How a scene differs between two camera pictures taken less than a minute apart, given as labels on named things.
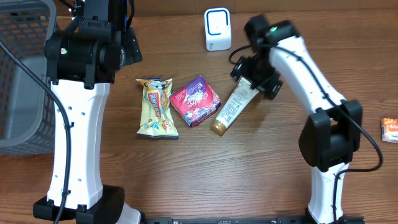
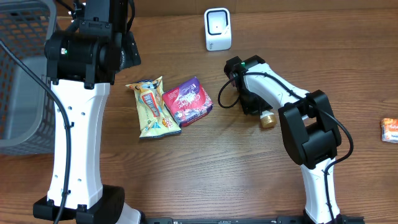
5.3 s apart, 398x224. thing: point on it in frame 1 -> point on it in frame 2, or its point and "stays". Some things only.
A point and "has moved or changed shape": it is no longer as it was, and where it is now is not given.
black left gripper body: [133, 53] stays
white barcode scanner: [217, 28] stays
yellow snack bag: [157, 117] has moved or changed shape
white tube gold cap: [242, 94] -> [268, 119]
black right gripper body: [260, 70] -> [250, 102]
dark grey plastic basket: [27, 114] stays
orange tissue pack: [389, 130] stays
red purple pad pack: [196, 102] has moved or changed shape
